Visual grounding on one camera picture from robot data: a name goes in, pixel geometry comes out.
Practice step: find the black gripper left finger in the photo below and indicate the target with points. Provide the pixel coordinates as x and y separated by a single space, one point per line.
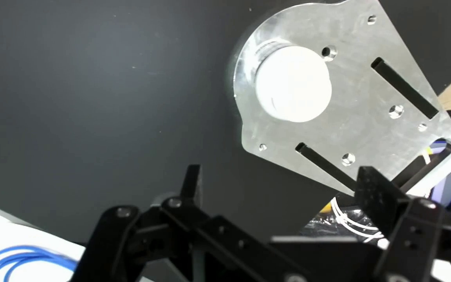
195 235

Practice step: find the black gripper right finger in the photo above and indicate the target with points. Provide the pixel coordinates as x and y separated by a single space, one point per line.
414 229

